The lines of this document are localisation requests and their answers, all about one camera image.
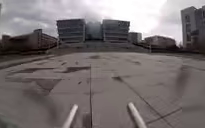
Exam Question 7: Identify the grey paved plaza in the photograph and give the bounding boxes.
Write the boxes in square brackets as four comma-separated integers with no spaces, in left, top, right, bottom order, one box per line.
[0,50,205,128]

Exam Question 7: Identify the wide grey stairs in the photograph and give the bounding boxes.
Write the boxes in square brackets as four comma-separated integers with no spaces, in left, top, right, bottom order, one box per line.
[55,41,151,55]

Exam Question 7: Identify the small grey building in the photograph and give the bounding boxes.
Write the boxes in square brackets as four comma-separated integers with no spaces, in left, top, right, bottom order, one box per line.
[128,31,143,44]

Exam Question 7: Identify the large tiered building with glass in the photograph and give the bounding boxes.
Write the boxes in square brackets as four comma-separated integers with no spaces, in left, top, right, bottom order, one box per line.
[56,18,131,44]

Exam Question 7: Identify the robot's own part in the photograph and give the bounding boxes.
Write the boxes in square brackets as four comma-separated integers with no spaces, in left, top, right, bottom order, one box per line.
[127,101,148,128]
[61,103,80,128]

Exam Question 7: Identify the low pale building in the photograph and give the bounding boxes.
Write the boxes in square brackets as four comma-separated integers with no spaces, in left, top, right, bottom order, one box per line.
[143,35,177,50]

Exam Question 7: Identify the low long building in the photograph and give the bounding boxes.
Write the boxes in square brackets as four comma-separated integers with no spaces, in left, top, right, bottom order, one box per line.
[0,28,59,52]

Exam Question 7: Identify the tall pale building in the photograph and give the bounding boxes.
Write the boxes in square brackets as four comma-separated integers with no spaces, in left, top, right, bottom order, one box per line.
[180,2,205,52]

